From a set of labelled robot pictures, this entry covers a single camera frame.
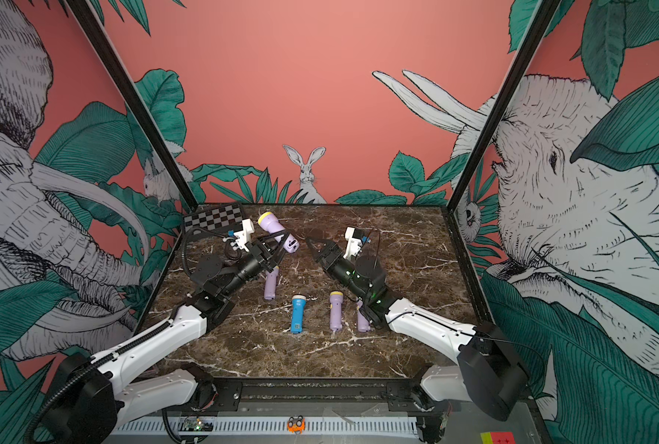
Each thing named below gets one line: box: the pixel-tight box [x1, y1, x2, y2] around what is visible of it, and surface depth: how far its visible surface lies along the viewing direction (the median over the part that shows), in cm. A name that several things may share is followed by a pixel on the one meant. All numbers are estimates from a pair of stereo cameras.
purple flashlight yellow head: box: [257, 210, 300, 254], surface depth 69 cm
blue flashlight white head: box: [290, 294, 307, 334], surface depth 89 cm
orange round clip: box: [285, 414, 307, 434], surface depth 70 cm
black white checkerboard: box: [182, 202, 244, 234], surface depth 113 cm
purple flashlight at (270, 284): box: [263, 265, 280, 301], surface depth 94 cm
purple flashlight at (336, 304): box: [329, 290, 344, 331], surface depth 90 cm
